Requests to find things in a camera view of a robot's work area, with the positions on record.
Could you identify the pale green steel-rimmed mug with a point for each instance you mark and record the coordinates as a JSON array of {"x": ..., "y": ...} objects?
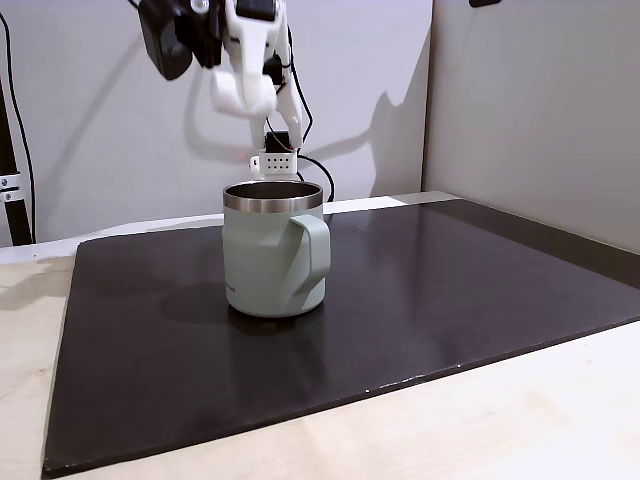
[{"x": 260, "y": 260}]

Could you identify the white pole clamp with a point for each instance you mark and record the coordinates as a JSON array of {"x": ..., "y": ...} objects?
[{"x": 10, "y": 187}]

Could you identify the black stand pole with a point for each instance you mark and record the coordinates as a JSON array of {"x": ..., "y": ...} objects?
[{"x": 12, "y": 215}]

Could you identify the black table mat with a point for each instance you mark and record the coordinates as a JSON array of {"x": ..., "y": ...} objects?
[{"x": 400, "y": 310}]

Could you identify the black oval camera box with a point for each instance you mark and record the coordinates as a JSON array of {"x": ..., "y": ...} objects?
[{"x": 167, "y": 45}]

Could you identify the small black wall fixture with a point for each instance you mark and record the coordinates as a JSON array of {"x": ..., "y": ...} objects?
[{"x": 484, "y": 2}]

